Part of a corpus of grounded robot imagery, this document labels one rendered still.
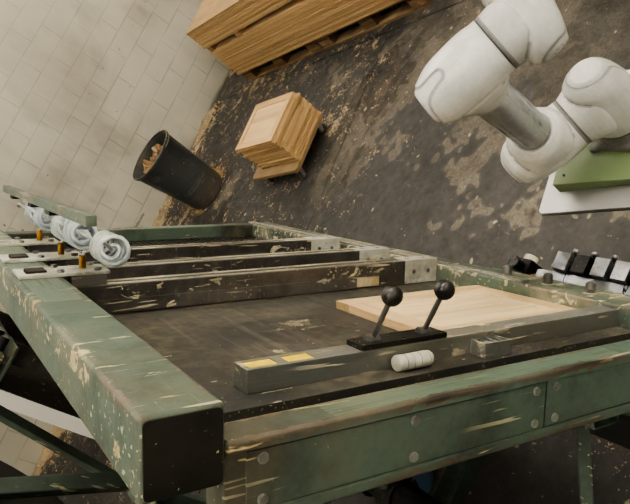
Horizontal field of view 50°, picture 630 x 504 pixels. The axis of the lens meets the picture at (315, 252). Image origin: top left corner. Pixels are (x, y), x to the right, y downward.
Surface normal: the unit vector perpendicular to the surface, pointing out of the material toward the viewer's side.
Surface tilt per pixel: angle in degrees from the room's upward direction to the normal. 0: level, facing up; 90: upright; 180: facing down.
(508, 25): 50
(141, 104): 90
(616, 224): 0
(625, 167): 4
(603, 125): 94
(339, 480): 90
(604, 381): 90
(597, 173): 4
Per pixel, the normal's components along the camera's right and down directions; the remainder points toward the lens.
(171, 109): 0.60, -0.02
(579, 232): -0.72, -0.46
